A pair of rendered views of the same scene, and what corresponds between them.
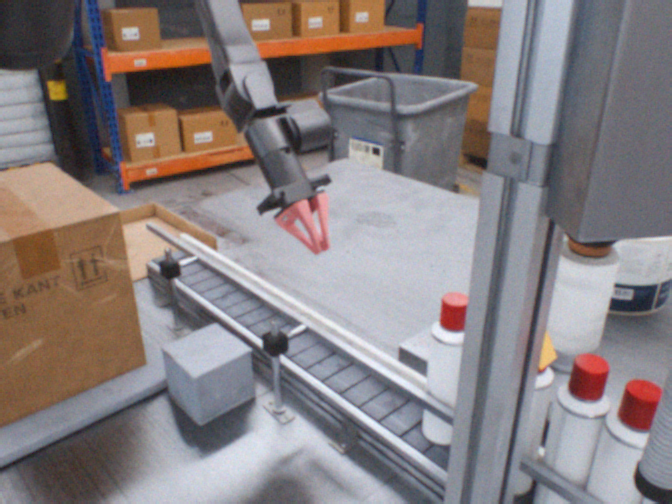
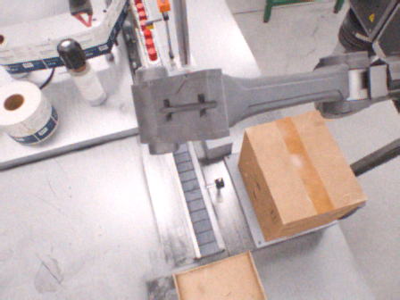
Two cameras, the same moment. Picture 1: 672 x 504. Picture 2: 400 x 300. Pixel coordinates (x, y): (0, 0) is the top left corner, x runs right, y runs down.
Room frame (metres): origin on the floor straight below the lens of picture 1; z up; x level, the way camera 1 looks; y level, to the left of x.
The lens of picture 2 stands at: (1.23, 0.41, 1.88)
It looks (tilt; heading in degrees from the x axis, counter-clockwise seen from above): 63 degrees down; 210
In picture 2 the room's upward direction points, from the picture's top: 4 degrees counter-clockwise
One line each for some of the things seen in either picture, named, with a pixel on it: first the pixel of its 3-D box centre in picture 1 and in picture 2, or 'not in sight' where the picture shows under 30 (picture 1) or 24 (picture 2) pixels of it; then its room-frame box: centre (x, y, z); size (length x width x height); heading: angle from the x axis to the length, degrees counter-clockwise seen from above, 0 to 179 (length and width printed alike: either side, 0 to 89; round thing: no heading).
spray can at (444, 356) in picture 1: (448, 370); (156, 70); (0.58, -0.14, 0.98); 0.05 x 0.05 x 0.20
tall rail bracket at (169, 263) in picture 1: (183, 285); (213, 189); (0.92, 0.27, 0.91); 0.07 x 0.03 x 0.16; 133
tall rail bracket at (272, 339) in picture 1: (287, 360); not in sight; (0.70, 0.07, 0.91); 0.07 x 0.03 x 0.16; 133
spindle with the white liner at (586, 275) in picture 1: (583, 272); (82, 73); (0.75, -0.36, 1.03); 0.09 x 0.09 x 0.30
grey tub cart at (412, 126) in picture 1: (395, 145); not in sight; (3.33, -0.35, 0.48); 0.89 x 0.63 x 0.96; 144
